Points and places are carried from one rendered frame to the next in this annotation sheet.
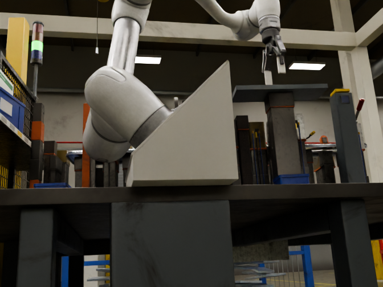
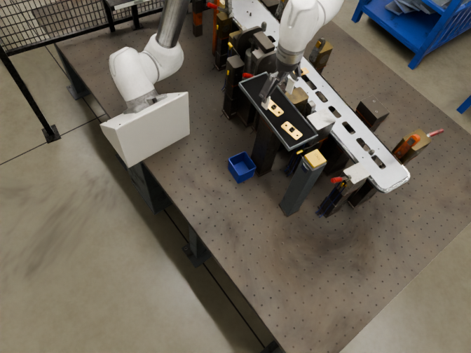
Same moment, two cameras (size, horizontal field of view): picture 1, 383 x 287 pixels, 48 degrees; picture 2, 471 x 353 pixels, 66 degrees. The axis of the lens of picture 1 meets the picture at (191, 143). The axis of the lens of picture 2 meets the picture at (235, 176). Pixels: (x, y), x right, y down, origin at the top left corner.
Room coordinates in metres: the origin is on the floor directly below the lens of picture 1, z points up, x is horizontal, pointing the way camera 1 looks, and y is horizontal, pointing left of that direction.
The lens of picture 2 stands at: (1.00, -1.08, 2.27)
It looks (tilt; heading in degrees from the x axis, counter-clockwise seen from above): 61 degrees down; 55
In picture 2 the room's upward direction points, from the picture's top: 10 degrees clockwise
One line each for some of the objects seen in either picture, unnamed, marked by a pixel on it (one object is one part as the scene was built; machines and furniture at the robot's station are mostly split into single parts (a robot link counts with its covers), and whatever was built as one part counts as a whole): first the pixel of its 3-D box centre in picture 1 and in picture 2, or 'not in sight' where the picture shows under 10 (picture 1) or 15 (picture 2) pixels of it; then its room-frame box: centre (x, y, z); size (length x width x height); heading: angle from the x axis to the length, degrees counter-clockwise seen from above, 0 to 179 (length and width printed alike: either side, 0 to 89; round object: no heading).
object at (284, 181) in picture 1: (292, 189); (241, 167); (1.54, -0.35, 0.75); 0.11 x 0.10 x 0.09; 95
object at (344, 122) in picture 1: (347, 147); (300, 187); (1.67, -0.62, 0.92); 0.08 x 0.08 x 0.44; 5
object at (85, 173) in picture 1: (86, 159); (216, 19); (1.76, 0.45, 0.95); 0.03 x 0.01 x 0.50; 95
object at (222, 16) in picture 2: (109, 175); (220, 43); (1.74, 0.34, 0.87); 0.10 x 0.07 x 0.35; 5
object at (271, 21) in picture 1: (269, 27); (290, 50); (1.64, -0.36, 1.46); 0.09 x 0.09 x 0.06
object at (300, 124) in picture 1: (297, 162); (305, 147); (1.81, -0.45, 0.90); 0.13 x 0.08 x 0.41; 5
